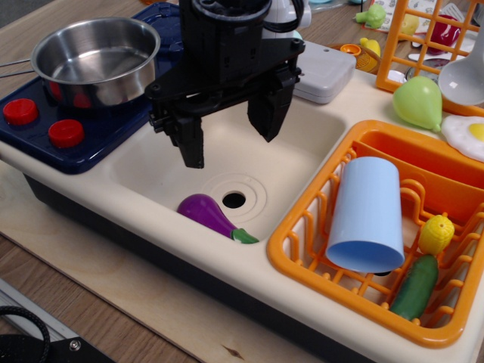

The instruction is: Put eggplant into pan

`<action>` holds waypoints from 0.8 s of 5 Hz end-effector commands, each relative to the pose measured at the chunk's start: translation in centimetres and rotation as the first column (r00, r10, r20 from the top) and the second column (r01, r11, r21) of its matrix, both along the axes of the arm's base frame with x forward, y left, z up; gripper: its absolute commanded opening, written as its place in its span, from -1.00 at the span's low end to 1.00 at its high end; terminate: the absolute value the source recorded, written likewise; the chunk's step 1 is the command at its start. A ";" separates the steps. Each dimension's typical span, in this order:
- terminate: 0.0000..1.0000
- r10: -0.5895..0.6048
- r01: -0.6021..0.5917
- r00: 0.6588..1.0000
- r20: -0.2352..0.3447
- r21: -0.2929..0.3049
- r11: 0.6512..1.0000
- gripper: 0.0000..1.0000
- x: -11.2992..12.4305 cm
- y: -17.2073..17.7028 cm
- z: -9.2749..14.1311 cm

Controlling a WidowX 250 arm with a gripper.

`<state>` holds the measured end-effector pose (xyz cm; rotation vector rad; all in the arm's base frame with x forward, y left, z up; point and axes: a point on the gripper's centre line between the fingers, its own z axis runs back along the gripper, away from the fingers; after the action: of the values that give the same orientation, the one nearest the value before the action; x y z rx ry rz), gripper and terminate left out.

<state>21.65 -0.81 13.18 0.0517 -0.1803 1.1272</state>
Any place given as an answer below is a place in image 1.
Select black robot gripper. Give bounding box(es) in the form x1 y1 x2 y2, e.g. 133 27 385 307
146 1 305 169

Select purple toy eggplant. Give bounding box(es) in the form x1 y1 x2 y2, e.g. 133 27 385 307
177 194 259 244

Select stainless steel pan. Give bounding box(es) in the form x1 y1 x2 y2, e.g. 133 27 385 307
0 16 162 110

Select cream toy sink unit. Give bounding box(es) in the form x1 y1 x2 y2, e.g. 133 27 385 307
1 71 483 362

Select grey toy faucet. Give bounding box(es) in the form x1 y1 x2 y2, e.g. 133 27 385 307
262 0 356 104

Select dark blue toy stove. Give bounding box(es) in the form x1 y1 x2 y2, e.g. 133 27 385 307
1 2 183 175

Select red stove knob right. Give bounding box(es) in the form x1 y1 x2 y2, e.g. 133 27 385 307
48 119 85 148

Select red stove knob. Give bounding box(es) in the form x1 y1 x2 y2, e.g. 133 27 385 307
48 119 85 148
3 98 39 126

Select light blue plastic cup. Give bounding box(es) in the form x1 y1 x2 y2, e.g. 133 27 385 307
326 157 405 273

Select green toy broccoli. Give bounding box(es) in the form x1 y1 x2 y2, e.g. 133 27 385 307
355 4 386 29

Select orange dish rack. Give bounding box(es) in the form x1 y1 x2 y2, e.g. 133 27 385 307
268 120 483 348

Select green toy pear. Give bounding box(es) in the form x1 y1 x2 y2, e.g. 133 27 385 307
392 76 442 132

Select red stove knob left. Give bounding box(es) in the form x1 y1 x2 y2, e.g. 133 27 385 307
3 98 39 126

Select red toy pepper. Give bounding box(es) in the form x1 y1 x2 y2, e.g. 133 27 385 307
427 14 461 55

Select yellow toy corn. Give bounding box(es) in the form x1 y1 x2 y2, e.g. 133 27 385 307
418 215 455 256

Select toy fried egg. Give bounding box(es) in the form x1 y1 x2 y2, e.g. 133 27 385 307
441 115 483 162

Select grey plastic ladle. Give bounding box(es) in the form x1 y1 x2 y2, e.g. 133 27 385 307
438 28 483 106

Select orange upright grid rack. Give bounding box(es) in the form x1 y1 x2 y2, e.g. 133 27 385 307
375 0 484 118

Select green toy cucumber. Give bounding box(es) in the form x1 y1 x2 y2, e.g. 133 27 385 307
389 254 439 321

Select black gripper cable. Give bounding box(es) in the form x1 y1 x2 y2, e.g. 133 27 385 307
262 0 306 34

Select black mount plate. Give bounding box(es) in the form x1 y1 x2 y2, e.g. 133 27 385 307
1 334 113 362

